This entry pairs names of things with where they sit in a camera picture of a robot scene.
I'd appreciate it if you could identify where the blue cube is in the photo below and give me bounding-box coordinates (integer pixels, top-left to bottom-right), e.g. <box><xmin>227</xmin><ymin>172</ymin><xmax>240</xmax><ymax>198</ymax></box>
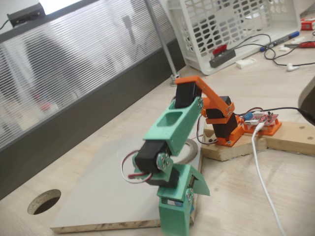
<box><xmin>167</xmin><ymin>199</ymin><xmax>195</xmax><ymax>212</ymax></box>

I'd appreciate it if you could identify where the wooden plank under arm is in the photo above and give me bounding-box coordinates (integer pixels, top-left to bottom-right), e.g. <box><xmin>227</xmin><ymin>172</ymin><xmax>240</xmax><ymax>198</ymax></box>
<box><xmin>203</xmin><ymin>120</ymin><xmax>315</xmax><ymax>156</ymax></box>

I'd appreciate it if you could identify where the light wooden block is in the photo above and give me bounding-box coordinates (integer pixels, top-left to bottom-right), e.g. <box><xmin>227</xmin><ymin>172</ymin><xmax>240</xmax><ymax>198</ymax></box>
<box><xmin>200</xmin><ymin>136</ymin><xmax>268</xmax><ymax>162</ymax></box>

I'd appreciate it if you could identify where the grey laminated chipboard panel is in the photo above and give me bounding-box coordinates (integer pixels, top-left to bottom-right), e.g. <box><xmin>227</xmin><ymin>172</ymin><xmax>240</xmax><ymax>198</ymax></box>
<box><xmin>50</xmin><ymin>122</ymin><xmax>205</xmax><ymax>234</ymax></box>

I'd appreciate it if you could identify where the red controller circuit board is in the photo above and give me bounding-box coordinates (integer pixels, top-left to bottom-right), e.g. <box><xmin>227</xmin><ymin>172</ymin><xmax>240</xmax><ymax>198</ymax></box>
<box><xmin>243</xmin><ymin>111</ymin><xmax>280</xmax><ymax>126</ymax></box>

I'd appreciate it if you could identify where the orange circuit board holder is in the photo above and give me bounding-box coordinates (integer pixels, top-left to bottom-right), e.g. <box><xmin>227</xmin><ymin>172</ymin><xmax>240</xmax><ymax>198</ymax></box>
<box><xmin>243</xmin><ymin>119</ymin><xmax>283</xmax><ymax>136</ymax></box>

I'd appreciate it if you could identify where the white plastic printed part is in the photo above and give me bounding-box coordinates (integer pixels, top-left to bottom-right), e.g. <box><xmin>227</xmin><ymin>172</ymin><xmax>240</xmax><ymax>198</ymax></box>
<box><xmin>235</xmin><ymin>57</ymin><xmax>256</xmax><ymax>69</ymax></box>

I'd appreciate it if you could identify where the beige and black rounded object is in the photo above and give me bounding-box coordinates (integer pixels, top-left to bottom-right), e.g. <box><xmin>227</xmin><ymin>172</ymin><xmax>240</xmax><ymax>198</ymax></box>
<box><xmin>297</xmin><ymin>76</ymin><xmax>315</xmax><ymax>123</ymax></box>

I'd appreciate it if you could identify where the metal pole with flange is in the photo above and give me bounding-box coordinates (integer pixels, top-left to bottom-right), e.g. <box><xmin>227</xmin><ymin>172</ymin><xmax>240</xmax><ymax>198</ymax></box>
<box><xmin>145</xmin><ymin>0</ymin><xmax>183</xmax><ymax>87</ymax></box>

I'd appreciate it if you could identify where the frosted desk divider panel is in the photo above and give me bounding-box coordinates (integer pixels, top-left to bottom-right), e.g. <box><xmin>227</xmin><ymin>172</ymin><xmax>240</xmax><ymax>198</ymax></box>
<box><xmin>0</xmin><ymin>0</ymin><xmax>188</xmax><ymax>201</ymax></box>

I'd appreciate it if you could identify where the blue capped marker pen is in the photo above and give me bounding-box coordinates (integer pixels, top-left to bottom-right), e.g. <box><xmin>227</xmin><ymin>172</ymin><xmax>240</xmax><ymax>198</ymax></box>
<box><xmin>260</xmin><ymin>31</ymin><xmax>300</xmax><ymax>52</ymax></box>

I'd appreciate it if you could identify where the white perforated plastic basket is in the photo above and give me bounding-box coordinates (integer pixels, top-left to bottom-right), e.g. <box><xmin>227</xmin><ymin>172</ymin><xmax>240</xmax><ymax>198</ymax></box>
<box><xmin>167</xmin><ymin>0</ymin><xmax>302</xmax><ymax>76</ymax></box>

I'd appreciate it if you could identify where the red and white small box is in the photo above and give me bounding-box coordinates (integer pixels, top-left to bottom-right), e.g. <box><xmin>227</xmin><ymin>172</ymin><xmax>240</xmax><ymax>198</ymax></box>
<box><xmin>300</xmin><ymin>18</ymin><xmax>315</xmax><ymax>31</ymax></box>

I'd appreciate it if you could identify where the black box device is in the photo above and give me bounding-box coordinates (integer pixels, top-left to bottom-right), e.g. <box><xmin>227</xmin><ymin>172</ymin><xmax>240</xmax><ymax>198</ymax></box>
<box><xmin>6</xmin><ymin>2</ymin><xmax>45</xmax><ymax>27</ymax></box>

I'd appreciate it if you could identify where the grey ring of tape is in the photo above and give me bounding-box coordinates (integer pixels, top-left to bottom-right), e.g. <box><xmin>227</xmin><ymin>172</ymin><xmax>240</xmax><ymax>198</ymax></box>
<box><xmin>172</xmin><ymin>139</ymin><xmax>199</xmax><ymax>165</ymax></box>

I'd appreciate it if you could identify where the red black white servo wire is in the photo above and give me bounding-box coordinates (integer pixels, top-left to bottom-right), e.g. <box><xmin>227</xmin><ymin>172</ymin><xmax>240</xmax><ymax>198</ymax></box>
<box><xmin>196</xmin><ymin>115</ymin><xmax>219</xmax><ymax>146</ymax></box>
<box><xmin>120</xmin><ymin>149</ymin><xmax>156</xmax><ymax>184</ymax></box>

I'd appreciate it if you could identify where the white USB cable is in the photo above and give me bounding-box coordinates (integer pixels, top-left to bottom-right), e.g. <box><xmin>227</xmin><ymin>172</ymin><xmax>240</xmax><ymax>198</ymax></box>
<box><xmin>251</xmin><ymin>122</ymin><xmax>287</xmax><ymax>236</ymax></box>

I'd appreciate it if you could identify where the thick black power cable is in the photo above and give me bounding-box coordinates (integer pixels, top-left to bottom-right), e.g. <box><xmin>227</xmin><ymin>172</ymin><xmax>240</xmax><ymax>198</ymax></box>
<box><xmin>260</xmin><ymin>107</ymin><xmax>315</xmax><ymax>122</ymax></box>

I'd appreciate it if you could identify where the black power strip red switch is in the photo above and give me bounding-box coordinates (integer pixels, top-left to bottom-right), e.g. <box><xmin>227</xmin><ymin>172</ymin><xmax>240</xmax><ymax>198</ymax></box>
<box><xmin>209</xmin><ymin>44</ymin><xmax>236</xmax><ymax>68</ymax></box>

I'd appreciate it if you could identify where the red handled tool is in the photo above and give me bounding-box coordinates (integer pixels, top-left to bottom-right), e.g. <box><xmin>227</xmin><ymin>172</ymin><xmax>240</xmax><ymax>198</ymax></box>
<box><xmin>284</xmin><ymin>41</ymin><xmax>315</xmax><ymax>49</ymax></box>

